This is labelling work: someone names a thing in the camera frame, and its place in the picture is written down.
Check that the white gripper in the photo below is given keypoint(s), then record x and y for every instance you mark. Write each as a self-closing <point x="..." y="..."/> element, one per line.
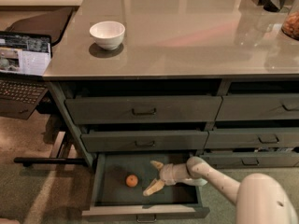
<point x="167" y="174"/>

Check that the small orange fruit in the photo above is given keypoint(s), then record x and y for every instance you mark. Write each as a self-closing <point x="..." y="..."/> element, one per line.
<point x="131" y="181"/>

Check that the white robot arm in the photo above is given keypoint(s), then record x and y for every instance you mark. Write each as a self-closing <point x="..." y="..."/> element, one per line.
<point x="258" y="198"/>

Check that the open bottom left drawer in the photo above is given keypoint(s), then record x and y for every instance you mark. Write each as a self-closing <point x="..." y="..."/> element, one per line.
<point x="112" y="200"/>

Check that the middle left grey drawer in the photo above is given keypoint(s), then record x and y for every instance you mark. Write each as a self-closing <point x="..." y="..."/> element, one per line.
<point x="144" y="140"/>

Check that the grey drawer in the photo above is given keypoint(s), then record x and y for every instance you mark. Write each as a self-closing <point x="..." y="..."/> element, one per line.
<point x="236" y="160"/>
<point x="252" y="138"/>
<point x="144" y="140"/>
<point x="143" y="109"/>
<point x="259" y="107"/>

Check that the bottom right grey drawer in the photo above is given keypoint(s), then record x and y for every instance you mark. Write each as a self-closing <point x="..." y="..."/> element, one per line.
<point x="236" y="160"/>

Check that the top left grey drawer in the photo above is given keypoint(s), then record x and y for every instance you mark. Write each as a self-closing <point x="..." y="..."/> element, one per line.
<point x="143" y="109"/>

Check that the top right grey drawer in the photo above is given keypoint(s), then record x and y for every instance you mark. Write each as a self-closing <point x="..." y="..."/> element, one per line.
<point x="259" y="107"/>

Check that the middle right grey drawer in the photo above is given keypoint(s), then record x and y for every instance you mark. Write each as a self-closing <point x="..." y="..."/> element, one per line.
<point x="252" y="138"/>

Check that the black laptop stand base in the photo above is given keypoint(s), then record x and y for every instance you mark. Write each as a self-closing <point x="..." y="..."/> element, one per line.
<point x="55" y="156"/>

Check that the white ceramic bowl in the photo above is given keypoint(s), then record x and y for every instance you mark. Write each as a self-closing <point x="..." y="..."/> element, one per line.
<point x="108" y="35"/>

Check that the open black laptop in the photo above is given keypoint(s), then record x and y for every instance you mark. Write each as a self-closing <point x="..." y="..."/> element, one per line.
<point x="23" y="61"/>

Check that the dark chair seat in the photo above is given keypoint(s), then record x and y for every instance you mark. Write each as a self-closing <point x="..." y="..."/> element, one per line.
<point x="52" y="23"/>

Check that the glass jar with snacks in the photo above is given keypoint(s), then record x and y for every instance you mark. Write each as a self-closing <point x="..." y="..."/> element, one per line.
<point x="290" y="26"/>

